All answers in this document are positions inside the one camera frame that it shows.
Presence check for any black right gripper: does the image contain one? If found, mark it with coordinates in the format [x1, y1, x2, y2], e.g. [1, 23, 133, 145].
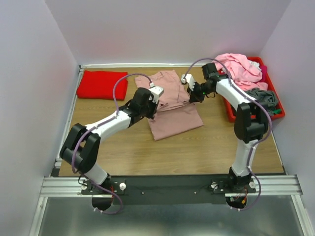
[187, 81, 213, 103]

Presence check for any dusty pink graphic t-shirt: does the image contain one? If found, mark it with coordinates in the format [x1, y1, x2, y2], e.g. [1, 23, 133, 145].
[148, 70, 204, 141]

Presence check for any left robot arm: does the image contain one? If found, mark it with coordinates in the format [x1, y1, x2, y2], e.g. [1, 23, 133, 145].
[59, 86, 164, 194]

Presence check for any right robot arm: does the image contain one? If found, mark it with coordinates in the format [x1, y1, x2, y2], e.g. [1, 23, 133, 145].
[181, 60, 272, 193]

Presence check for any red plastic bin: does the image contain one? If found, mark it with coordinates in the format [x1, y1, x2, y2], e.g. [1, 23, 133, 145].
[223, 57, 285, 123]

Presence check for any light pink t-shirt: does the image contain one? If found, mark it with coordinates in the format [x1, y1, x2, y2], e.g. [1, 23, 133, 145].
[215, 54, 268, 91]

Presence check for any white printed t-shirt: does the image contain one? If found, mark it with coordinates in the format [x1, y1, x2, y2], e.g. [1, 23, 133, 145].
[249, 60, 261, 76]

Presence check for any magenta t-shirt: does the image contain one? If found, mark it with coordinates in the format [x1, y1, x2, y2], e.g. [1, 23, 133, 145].
[259, 64, 267, 83]

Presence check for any grey t-shirt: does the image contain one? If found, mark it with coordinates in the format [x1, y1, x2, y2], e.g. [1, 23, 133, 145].
[245, 88, 279, 116]

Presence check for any green t-shirt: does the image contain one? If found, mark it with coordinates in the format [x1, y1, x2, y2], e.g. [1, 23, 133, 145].
[271, 109, 282, 116]

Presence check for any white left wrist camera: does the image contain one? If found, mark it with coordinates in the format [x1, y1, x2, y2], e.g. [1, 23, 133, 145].
[149, 83, 164, 104]

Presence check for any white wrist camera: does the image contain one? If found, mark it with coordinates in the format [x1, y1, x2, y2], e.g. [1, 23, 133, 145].
[181, 74, 196, 91]
[149, 83, 164, 104]

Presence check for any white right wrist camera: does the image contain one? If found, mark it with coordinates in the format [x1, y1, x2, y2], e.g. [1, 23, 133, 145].
[181, 74, 196, 91]

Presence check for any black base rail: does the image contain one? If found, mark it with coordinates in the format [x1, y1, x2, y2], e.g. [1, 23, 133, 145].
[81, 174, 261, 206]

